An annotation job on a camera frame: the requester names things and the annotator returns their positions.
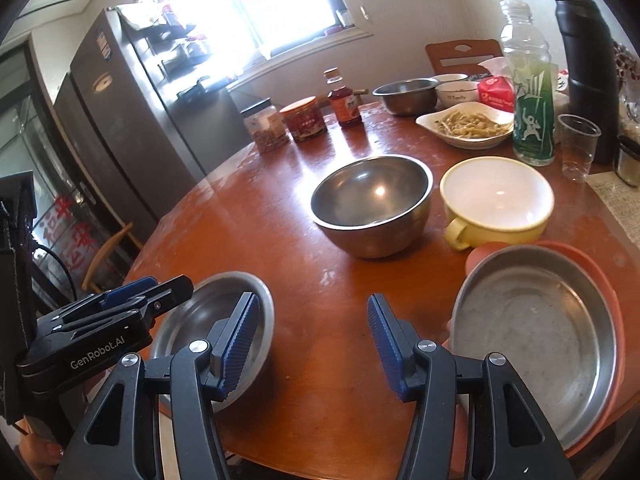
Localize sauce bottle with orange label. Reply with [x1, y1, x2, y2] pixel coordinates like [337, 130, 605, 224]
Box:
[324, 67, 363, 128]

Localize clear plastic food jar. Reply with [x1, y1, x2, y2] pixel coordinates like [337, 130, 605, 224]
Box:
[241, 100, 291, 153]

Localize cooked bean sprouts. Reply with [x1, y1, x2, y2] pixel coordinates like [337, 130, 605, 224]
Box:
[437, 106, 503, 138]

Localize red labelled jar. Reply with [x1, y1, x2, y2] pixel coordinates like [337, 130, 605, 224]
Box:
[279, 97, 328, 143]

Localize person's left hand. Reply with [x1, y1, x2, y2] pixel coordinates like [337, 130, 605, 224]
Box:
[17, 427, 66, 480]

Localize sheet of paper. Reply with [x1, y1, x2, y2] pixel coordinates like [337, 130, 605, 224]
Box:
[585, 170, 640, 251]

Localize wooden chair back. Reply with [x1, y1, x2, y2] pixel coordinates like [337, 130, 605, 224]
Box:
[425, 39, 503, 77]

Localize black thermos flask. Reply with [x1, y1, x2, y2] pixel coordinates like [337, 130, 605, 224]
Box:
[551, 0, 621, 165]

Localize wide steel bowl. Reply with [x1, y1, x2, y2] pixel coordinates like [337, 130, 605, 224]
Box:
[372, 78, 441, 116]

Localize black fridge side rack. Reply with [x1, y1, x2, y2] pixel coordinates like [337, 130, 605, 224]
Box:
[117, 2, 236, 103]

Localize deep steel bowl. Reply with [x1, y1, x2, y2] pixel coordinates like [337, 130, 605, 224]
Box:
[310, 156, 434, 259]

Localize glass door with red stickers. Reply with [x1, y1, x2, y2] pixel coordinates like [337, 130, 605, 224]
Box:
[0, 42, 101, 311]

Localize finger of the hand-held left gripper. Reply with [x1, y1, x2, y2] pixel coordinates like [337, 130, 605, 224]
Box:
[38, 276, 157, 323]
[37, 274, 196, 345]

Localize window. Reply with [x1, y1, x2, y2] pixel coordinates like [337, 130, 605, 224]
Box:
[217, 0, 373, 58]

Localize pale yellow handled bowl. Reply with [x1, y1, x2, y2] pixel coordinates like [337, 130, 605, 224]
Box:
[440, 156, 556, 252]

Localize small steel bowl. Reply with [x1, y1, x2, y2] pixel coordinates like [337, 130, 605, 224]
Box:
[150, 271, 276, 403]

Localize grey refrigerator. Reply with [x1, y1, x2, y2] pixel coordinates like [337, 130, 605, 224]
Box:
[52, 5, 251, 241]

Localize clear plastic cup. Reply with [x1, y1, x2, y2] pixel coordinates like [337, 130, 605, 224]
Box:
[557, 114, 602, 182]

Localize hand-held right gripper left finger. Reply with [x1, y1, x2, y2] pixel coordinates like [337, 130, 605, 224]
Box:
[55, 291, 262, 480]

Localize black cable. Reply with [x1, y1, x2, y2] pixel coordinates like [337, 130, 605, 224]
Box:
[31, 244, 77, 306]

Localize pink plastic plate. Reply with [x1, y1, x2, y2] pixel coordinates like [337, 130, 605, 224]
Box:
[442, 240, 627, 461]

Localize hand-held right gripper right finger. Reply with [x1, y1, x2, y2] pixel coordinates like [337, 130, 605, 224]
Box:
[366, 294, 571, 480]

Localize red tissue packet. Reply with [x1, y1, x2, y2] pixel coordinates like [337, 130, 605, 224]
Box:
[476, 57, 516, 113]

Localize green labelled plastic bottle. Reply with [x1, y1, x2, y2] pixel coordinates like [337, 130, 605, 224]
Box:
[500, 0, 557, 167]

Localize white oval dish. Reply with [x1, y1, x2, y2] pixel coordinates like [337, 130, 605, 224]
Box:
[415, 101, 516, 150]

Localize shallow steel plate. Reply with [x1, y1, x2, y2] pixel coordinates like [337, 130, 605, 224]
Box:
[451, 246, 618, 453]

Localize wooden stool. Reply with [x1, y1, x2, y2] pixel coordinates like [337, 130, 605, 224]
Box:
[82, 222, 146, 293]

